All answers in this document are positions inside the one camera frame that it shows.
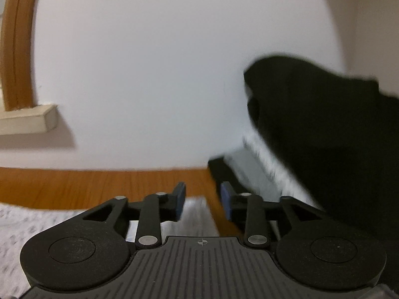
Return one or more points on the black cloth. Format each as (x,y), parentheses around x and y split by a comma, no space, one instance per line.
(327,124)

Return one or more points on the folded grey white garment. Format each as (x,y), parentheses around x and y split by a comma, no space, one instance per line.
(258,168)

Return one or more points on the wooden window frame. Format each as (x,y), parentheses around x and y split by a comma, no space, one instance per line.
(17,43)

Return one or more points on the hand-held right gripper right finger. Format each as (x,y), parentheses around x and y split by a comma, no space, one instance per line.
(226,199)

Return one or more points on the white speckled cloth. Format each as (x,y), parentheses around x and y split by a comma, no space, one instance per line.
(46,221)

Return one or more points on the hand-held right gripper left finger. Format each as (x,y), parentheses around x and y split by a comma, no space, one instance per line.
(180,201)

